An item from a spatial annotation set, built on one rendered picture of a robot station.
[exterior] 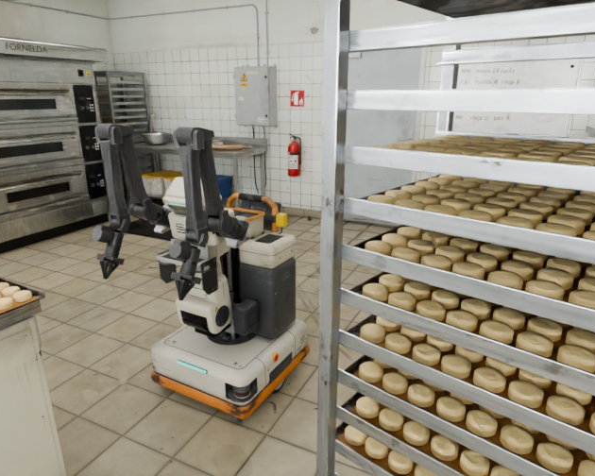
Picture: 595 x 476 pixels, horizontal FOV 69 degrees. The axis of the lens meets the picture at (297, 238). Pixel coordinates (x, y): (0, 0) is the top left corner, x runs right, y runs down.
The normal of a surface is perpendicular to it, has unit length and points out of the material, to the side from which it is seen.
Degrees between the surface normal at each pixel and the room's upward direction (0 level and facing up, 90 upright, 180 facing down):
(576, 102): 90
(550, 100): 90
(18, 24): 90
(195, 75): 90
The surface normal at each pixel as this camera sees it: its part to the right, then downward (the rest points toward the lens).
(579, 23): -0.66, 0.23
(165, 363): -0.48, 0.27
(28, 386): 0.87, 0.15
